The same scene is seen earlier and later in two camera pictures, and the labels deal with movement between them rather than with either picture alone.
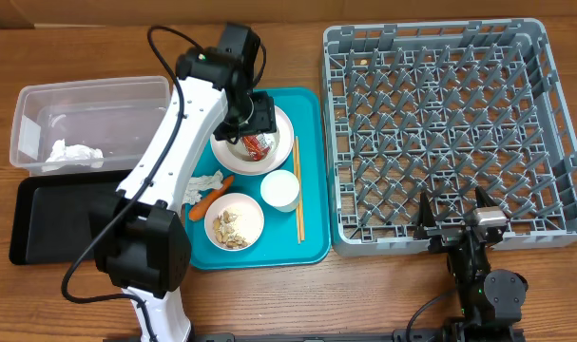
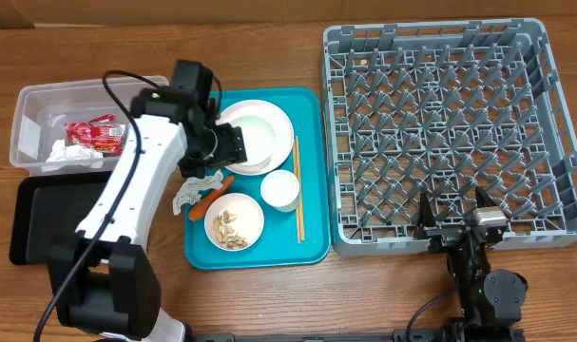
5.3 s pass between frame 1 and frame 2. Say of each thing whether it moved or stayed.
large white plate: stayed
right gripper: stayed
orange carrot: stayed
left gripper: moved
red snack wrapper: moved
